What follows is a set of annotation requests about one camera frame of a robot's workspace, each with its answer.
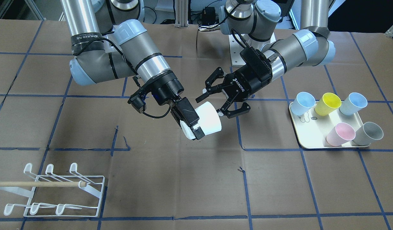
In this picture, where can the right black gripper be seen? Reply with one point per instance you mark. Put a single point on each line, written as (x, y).
(168, 88)

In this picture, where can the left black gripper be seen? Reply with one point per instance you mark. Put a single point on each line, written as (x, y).
(244, 83)

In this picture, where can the white plastic cup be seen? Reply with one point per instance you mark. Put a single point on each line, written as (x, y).
(209, 120)

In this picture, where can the light blue cup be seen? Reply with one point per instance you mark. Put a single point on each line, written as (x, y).
(303, 102)
(353, 103)

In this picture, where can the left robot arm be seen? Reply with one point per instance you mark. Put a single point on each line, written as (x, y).
(252, 23)

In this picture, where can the yellow plastic cup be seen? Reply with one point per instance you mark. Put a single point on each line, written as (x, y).
(327, 104)

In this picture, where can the pink plastic cup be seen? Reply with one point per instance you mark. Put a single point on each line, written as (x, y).
(340, 134)

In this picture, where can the grey plastic cup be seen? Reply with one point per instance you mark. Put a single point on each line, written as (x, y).
(368, 133)

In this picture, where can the cream plastic tray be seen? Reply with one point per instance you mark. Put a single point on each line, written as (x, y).
(312, 129)

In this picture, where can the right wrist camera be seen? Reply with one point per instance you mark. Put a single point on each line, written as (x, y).
(137, 101)

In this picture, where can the aluminium frame post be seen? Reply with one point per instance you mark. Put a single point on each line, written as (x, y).
(181, 11)

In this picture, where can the white wire cup rack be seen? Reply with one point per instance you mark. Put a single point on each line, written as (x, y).
(55, 196)

